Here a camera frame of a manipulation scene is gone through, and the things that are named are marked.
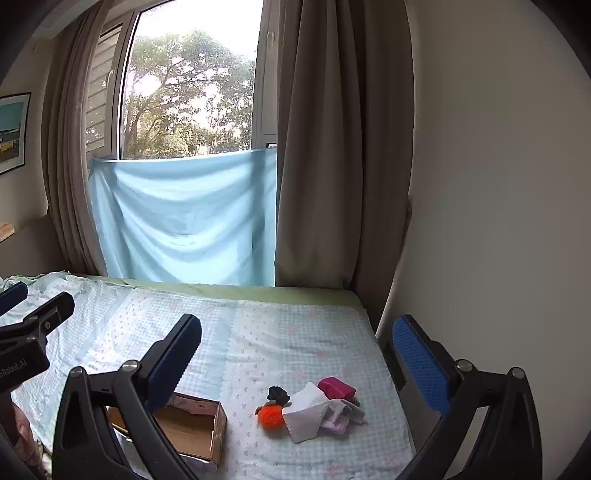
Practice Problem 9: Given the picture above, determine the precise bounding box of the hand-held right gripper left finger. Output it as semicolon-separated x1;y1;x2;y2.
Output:
52;314;204;480

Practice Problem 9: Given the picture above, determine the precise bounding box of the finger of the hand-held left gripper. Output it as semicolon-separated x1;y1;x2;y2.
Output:
0;292;75;346
0;282;28;317

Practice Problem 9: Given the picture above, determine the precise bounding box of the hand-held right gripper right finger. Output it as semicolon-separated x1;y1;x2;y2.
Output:
392;314;544;480

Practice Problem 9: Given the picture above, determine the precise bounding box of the cardboard box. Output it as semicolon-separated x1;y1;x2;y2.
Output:
106;392;228;472

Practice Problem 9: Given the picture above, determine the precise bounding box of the orange pom-pom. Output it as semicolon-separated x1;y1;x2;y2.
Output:
257;402;284;430

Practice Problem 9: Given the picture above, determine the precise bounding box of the white grey cloth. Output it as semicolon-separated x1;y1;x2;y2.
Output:
330;398;366;424

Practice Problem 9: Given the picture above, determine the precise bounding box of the floral checked blanket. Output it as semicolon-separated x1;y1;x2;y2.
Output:
0;272;416;480

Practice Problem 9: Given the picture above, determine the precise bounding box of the brown curtain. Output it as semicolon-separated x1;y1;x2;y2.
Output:
41;0;139;278
256;0;414;324

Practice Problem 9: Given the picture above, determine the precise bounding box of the green bed sheet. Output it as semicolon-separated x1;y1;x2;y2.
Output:
69;273;365;308

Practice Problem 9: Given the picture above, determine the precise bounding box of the light blue hanging sheet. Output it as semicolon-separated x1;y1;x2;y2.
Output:
88;148;279;286

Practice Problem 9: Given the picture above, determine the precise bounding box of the white framed window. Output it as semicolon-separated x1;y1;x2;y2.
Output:
85;0;279;160

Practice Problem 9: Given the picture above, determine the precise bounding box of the green tree outside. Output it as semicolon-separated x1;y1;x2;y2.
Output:
122;28;256;158

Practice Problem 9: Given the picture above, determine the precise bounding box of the framed wall picture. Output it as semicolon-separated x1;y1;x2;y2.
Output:
0;92;32;175

